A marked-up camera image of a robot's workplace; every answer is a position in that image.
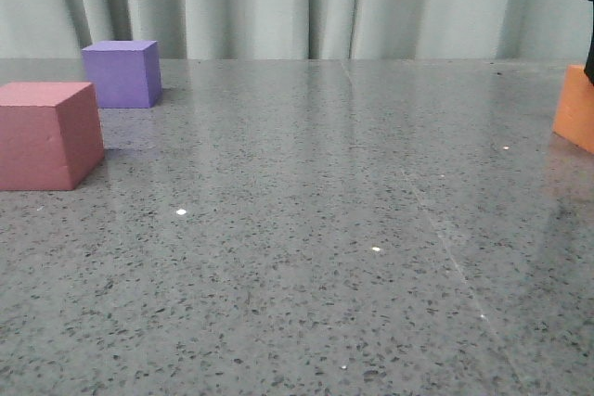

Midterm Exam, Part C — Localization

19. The orange foam cube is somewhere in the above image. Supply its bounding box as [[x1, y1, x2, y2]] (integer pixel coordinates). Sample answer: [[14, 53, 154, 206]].
[[552, 65, 594, 154]]

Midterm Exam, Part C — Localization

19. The red foam cube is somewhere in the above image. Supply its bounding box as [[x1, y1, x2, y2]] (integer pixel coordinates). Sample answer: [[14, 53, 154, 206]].
[[1, 82, 104, 191]]

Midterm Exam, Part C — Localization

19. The pale green curtain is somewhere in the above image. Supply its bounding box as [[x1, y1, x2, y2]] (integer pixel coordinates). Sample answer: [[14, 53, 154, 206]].
[[1, 0, 592, 61]]

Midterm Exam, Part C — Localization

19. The purple foam cube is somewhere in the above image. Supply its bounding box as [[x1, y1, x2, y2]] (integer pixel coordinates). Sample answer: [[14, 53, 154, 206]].
[[82, 40, 162, 109]]

